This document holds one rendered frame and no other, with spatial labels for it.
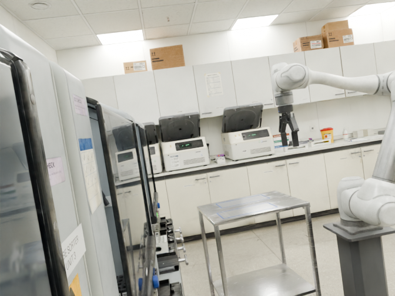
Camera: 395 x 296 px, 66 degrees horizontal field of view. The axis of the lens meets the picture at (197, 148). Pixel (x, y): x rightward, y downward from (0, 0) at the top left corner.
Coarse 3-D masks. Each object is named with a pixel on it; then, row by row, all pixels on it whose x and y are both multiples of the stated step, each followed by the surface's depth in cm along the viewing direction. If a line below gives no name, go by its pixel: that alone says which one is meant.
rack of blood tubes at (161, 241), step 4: (160, 236) 147; (164, 236) 146; (156, 240) 142; (160, 240) 141; (164, 240) 140; (156, 244) 137; (160, 244) 137; (164, 244) 138; (156, 248) 147; (160, 248) 146; (164, 248) 138; (156, 252) 137; (160, 252) 138; (164, 252) 138; (168, 252) 138
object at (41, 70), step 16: (0, 32) 22; (16, 48) 24; (32, 48) 28; (32, 64) 27; (48, 64) 31; (32, 80) 26; (48, 80) 30; (48, 96) 29; (48, 112) 29; (48, 128) 28; (48, 144) 27; (64, 144) 32; (64, 160) 31; (64, 192) 30; (64, 208) 29; (64, 224) 28; (64, 240) 28; (80, 272) 31
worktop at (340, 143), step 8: (368, 136) 441; (328, 144) 411; (336, 144) 396; (344, 144) 394; (280, 152) 406; (288, 152) 392; (296, 152) 387; (304, 152) 388; (240, 160) 380; (248, 160) 380; (192, 168) 377; (200, 168) 373; (208, 168) 374
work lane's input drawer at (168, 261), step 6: (168, 246) 148; (174, 246) 144; (174, 252) 138; (162, 258) 136; (168, 258) 136; (174, 258) 137; (186, 258) 144; (162, 264) 136; (168, 264) 137; (174, 264) 137; (186, 264) 139
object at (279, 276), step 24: (216, 216) 182; (240, 216) 175; (216, 240) 171; (312, 240) 183; (312, 264) 186; (216, 288) 204; (240, 288) 200; (264, 288) 196; (288, 288) 192; (312, 288) 188
